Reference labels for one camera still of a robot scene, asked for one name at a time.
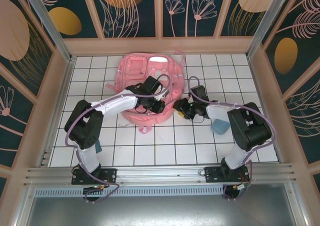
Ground pink backpack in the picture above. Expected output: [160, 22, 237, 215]
[104, 50, 186, 135]

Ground grey metal sheet panel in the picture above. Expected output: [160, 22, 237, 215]
[14, 195, 306, 226]

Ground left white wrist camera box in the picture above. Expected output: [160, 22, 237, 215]
[158, 84, 169, 98]

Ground aluminium mounting rail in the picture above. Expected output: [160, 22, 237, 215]
[23, 163, 297, 187]

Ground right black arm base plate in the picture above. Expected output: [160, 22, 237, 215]
[204, 166, 251, 183]

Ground grey slotted cable duct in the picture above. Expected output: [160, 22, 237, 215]
[33, 185, 226, 197]

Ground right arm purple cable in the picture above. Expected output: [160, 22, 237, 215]
[187, 76, 276, 202]

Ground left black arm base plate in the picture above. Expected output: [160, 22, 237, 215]
[71, 168, 118, 186]

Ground right aluminium frame post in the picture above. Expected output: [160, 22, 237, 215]
[246, 0, 292, 59]

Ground aluminium frame post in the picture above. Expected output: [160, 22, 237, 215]
[19, 0, 76, 62]
[246, 0, 292, 59]

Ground left aluminium frame post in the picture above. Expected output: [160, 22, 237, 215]
[19, 0, 76, 62]

